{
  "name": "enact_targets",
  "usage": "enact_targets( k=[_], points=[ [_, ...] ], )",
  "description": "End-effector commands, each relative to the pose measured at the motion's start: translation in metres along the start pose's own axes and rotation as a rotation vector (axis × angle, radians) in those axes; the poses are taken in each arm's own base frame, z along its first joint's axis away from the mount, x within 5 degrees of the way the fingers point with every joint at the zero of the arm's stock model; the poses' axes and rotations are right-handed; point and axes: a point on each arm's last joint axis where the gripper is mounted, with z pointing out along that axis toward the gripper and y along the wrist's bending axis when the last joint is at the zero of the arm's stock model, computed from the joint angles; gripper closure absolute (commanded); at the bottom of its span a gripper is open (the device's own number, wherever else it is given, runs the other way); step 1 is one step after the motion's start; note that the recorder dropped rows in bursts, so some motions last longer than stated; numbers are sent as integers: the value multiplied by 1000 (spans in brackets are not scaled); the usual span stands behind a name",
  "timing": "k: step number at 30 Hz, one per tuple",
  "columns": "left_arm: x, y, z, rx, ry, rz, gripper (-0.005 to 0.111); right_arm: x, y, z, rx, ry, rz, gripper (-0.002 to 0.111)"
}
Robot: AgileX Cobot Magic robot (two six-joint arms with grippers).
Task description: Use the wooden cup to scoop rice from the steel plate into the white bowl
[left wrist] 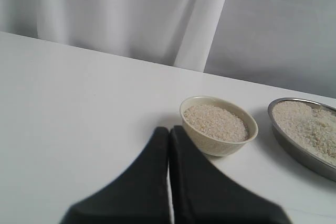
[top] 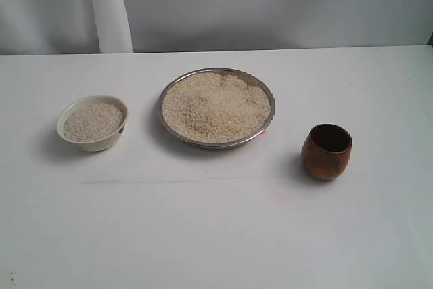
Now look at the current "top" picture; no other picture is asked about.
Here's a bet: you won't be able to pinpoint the round steel plate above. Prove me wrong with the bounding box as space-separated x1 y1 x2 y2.
156 68 275 150

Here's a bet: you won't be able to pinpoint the brown wooden cup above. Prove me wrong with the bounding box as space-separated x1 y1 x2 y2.
301 123 352 181

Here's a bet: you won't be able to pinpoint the white backdrop curtain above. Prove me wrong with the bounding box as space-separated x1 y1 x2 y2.
1 0 432 55

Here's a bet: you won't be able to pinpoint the uncooked white rice grains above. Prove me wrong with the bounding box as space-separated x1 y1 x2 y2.
64 103 125 142

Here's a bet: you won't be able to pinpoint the small cream ceramic bowl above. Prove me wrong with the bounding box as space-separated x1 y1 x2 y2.
56 95 129 152

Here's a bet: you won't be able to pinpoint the rice heap on plate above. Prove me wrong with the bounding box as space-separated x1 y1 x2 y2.
162 72 271 143

